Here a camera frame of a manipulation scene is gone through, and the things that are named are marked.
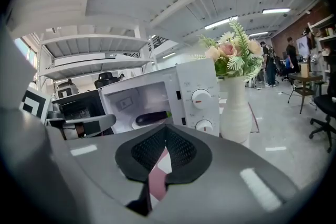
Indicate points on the pink and cream flower bouquet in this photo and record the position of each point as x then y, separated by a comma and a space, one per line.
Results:
228, 49

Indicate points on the black high-back chair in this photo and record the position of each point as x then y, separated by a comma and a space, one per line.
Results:
105, 80

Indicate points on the pink checkered tablecloth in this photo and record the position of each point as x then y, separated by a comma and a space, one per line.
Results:
157, 183

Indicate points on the black office chair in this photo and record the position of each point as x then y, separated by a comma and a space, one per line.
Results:
325, 102

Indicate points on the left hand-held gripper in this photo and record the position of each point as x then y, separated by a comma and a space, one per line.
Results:
34, 105

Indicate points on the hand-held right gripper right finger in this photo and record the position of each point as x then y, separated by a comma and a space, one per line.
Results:
231, 170

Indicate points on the black metal staircase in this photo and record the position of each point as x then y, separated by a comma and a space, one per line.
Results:
157, 43

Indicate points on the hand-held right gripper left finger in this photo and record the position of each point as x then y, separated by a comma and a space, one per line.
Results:
99, 157

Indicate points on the white ribbed vase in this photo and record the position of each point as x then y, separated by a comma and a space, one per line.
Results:
236, 112

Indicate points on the white microwave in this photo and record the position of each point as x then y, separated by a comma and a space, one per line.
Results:
183, 78

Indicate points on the white metal shelving rack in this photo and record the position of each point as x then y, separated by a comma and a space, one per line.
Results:
92, 63

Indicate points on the ceiling light tube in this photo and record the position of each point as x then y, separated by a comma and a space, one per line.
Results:
275, 11
169, 54
220, 22
258, 33

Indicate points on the dark folding table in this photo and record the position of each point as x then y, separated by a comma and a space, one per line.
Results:
304, 78

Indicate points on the beige box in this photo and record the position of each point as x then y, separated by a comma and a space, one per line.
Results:
304, 70

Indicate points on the wall display screen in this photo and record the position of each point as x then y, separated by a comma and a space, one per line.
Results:
300, 46

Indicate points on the purple toy eggplant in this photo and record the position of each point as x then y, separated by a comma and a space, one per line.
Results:
148, 118

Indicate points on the grey backpack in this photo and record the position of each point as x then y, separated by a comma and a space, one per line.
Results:
252, 83

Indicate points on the grey high-back chair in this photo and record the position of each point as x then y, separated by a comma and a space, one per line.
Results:
67, 89

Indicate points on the white shelf unit with goods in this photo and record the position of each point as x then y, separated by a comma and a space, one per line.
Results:
328, 38

